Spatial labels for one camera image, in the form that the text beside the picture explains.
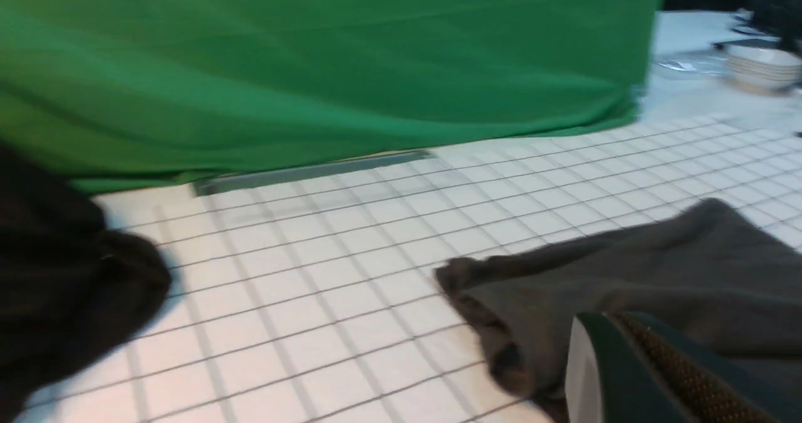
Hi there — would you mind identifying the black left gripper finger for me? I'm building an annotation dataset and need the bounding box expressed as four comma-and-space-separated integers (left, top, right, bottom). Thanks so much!
565, 312, 801, 422

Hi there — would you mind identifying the gray long-sleeve top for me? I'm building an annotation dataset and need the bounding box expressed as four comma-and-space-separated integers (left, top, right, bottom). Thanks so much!
435, 199, 801, 422

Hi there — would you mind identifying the stack of white bowls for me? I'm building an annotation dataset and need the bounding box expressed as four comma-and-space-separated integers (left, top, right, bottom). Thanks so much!
725, 45, 801, 93

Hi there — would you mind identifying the pile of black clothes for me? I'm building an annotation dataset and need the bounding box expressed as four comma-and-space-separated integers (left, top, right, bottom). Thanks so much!
1, 144, 173, 422

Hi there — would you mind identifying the green backdrop cloth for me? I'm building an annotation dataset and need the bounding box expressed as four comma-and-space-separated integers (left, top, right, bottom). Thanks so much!
1, 0, 662, 194

